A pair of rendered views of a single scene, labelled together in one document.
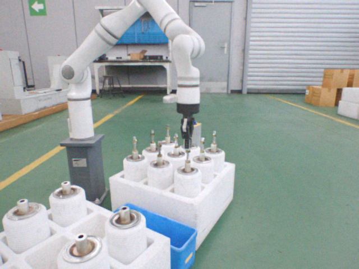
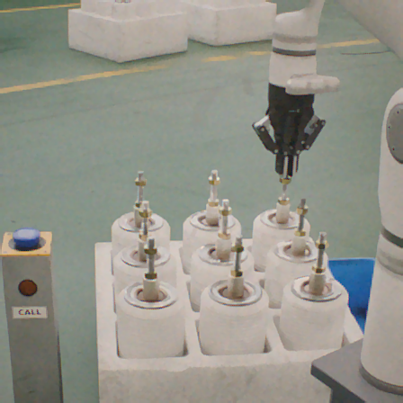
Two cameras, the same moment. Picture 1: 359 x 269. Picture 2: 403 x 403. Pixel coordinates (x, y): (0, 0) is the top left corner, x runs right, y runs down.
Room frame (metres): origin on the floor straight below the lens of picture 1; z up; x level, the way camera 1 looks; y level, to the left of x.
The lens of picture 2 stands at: (1.64, 0.86, 0.81)
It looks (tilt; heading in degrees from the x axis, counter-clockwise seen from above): 23 degrees down; 232
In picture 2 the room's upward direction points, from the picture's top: 2 degrees clockwise
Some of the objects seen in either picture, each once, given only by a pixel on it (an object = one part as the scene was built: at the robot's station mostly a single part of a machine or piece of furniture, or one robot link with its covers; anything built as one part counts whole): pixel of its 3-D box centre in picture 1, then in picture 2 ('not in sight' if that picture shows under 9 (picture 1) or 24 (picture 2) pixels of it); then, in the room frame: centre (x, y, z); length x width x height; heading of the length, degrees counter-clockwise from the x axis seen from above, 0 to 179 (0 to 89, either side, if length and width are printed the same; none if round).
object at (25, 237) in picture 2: not in sight; (26, 239); (1.23, -0.06, 0.32); 0.04 x 0.04 x 0.02
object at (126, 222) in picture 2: (213, 151); (140, 222); (0.98, -0.14, 0.25); 0.08 x 0.08 x 0.01
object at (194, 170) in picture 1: (187, 170); (282, 219); (0.78, -0.02, 0.25); 0.08 x 0.08 x 0.01
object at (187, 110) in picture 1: (188, 114); (291, 106); (0.78, -0.02, 0.45); 0.08 x 0.08 x 0.09
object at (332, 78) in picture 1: (335, 78); not in sight; (3.97, -2.54, 0.45); 0.30 x 0.24 x 0.30; 0
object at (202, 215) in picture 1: (176, 189); (218, 341); (0.94, 0.02, 0.09); 0.39 x 0.39 x 0.18; 60
